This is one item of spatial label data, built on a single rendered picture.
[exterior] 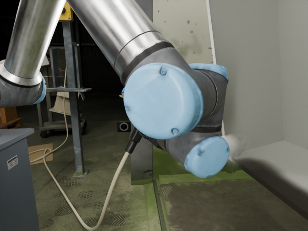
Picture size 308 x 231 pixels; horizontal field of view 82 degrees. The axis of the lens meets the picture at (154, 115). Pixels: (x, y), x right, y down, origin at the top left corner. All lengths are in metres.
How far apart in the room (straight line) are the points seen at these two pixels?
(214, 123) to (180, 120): 0.16
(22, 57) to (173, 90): 0.68
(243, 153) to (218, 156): 0.59
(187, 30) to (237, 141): 0.87
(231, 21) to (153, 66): 0.81
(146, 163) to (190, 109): 1.33
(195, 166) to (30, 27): 0.65
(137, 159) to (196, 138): 1.16
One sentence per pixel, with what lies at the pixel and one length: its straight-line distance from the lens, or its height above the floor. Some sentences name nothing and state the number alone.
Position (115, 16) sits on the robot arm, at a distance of 0.26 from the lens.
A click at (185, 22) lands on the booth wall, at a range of 1.45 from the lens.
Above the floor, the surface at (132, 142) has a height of 0.64.
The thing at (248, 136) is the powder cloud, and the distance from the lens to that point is 0.97.
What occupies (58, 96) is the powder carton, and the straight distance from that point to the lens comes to 2.99.
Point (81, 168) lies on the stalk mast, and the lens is 1.80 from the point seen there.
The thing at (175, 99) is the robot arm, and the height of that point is 0.84.
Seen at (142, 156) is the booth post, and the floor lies 0.26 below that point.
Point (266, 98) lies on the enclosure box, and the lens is 1.09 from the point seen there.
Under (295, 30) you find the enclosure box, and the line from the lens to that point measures 1.06.
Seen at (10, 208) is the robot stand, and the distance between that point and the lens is 0.93.
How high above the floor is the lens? 0.86
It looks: 11 degrees down
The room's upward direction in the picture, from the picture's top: straight up
